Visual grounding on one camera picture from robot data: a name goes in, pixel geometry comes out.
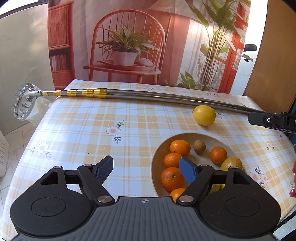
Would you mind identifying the wooden bowl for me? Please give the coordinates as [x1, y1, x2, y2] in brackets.
[151, 133, 237, 196]

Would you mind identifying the printed room backdrop cloth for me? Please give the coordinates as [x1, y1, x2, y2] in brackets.
[48, 0, 251, 93]

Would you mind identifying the telescopic metal pole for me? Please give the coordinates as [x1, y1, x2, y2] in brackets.
[11, 82, 266, 121]

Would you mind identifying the white plastic basket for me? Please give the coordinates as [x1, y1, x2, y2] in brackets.
[0, 132, 9, 177]

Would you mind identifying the plaid floral tablecloth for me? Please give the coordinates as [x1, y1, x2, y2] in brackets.
[0, 79, 296, 241]

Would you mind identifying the white plastic object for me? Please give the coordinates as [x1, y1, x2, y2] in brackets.
[20, 83, 52, 126]

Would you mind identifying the orange mandarin bowl front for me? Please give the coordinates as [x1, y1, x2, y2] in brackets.
[170, 188, 185, 202]

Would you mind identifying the small orange mandarin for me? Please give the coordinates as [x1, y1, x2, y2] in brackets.
[209, 146, 228, 164]

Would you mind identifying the large yellow lemon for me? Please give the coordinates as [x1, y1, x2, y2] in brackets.
[209, 184, 225, 194]

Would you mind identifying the person's hand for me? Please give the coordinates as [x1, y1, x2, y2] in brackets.
[290, 162, 296, 198]

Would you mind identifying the green lime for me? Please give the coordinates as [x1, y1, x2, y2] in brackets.
[220, 157, 243, 171]

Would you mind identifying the wooden board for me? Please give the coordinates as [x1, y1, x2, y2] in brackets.
[243, 1, 296, 113]

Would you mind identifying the brown kiwi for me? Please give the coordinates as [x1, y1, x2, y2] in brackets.
[193, 140, 206, 155]

